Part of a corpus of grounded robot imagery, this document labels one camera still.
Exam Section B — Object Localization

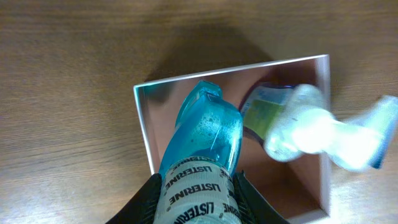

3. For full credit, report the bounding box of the teal Listerine mouthwash bottle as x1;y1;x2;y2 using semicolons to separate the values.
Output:
154;81;243;224

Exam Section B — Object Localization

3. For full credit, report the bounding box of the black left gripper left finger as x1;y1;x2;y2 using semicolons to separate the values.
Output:
106;174;162;224

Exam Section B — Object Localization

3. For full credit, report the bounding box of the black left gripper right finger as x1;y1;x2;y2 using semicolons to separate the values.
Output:
233;172;289;224

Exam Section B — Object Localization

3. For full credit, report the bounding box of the purple foam pump bottle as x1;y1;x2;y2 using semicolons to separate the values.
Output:
239;83;397;172

